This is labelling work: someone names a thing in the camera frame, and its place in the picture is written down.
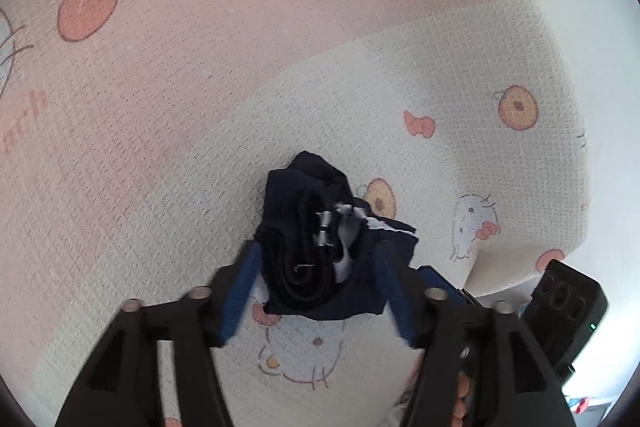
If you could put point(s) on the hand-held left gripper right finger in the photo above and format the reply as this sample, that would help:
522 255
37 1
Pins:
395 294

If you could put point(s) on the pink cartoon printed blanket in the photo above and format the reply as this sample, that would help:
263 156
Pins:
200 82

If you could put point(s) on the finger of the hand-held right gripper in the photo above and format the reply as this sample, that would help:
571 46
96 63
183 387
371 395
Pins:
441 278

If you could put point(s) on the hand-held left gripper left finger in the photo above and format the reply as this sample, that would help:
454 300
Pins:
240 294

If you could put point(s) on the navy blue shorts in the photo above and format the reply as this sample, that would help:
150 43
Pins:
292 267

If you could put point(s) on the person's right hand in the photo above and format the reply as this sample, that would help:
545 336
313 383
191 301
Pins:
461 399

